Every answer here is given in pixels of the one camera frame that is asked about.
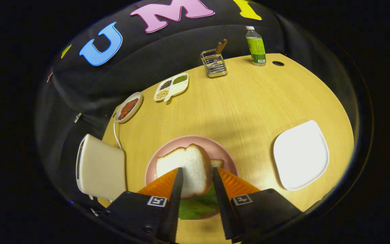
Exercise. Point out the green label plastic bottle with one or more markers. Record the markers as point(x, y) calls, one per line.
point(256, 49)

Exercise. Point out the white toaster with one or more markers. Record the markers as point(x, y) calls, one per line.
point(102, 169)

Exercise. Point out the red meat slice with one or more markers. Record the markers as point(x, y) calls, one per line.
point(128, 108)

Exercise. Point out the toasted bread slice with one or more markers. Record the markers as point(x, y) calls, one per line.
point(217, 163)

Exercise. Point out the pile of dark beans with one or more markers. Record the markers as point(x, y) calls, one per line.
point(166, 84)

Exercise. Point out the thick white bread slice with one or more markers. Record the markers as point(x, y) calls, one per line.
point(188, 166)

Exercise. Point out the white divided dish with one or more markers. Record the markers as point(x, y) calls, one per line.
point(179, 88)

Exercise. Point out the pile of yellow soybeans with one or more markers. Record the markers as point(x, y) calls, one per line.
point(162, 94)

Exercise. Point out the small white clip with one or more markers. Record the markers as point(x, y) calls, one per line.
point(77, 118)

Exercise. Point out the pile of green beans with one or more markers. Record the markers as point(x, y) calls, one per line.
point(180, 79)

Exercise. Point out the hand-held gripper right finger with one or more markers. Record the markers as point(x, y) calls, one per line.
point(225, 210)

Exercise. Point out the small beige round plate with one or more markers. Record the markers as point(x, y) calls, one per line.
point(135, 112)

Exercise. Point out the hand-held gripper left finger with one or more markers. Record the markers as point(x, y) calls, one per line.
point(173, 213)

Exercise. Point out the black backdrop cloth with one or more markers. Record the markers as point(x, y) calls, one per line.
point(147, 51)

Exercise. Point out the pink round plate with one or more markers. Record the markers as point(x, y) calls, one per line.
point(222, 149)

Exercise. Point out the small red clip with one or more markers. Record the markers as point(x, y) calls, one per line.
point(49, 77)

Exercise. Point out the green lettuce leaf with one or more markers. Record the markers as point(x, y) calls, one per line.
point(195, 206)

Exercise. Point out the white square plate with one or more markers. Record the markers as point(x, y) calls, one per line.
point(300, 156)

